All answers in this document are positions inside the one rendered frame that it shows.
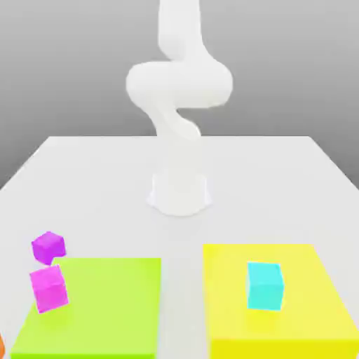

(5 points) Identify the large lime green box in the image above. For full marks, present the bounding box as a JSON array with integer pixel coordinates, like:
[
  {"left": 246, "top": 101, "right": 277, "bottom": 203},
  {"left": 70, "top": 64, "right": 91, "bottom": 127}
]
[{"left": 10, "top": 257, "right": 163, "bottom": 359}]

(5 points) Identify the small cyan cube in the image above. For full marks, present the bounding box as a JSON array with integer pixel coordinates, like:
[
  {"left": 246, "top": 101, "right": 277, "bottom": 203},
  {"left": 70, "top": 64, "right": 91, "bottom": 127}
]
[{"left": 245, "top": 261, "right": 285, "bottom": 312}]

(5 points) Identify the small magenta cube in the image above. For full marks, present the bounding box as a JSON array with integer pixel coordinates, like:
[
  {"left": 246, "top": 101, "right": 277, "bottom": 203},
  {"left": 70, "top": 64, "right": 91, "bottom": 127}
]
[{"left": 29, "top": 264, "right": 70, "bottom": 314}]

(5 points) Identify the small purple cube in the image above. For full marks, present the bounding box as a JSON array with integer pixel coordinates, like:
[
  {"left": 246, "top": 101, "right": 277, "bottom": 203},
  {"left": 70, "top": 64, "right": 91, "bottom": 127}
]
[{"left": 31, "top": 230, "right": 67, "bottom": 266}]

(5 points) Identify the large yellow box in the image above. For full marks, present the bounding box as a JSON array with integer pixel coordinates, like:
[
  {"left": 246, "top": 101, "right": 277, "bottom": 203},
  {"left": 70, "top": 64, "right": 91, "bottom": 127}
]
[{"left": 202, "top": 243, "right": 359, "bottom": 359}]

